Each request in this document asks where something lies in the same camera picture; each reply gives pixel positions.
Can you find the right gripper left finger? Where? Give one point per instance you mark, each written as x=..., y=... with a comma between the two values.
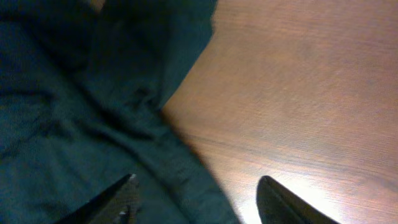
x=105, y=205

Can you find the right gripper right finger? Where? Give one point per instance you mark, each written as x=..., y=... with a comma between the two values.
x=278, y=205

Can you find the black shorts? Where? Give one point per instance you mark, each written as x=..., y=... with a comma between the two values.
x=83, y=84

